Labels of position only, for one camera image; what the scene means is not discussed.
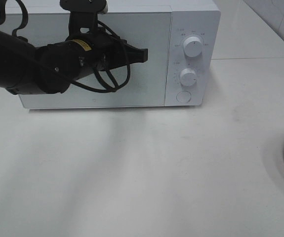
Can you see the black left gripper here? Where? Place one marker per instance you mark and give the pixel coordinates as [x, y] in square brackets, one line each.
[103, 49]

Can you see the white microwave knob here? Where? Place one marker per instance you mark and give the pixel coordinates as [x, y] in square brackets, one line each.
[188, 77]
[192, 46]

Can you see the round white door button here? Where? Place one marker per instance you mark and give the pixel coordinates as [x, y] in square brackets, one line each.
[183, 97]

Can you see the white microwave door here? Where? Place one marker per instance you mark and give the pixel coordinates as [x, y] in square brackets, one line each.
[147, 84]

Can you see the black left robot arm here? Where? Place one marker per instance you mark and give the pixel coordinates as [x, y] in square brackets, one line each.
[53, 68]

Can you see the white microwave oven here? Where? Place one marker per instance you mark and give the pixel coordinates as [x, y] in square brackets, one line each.
[189, 18]

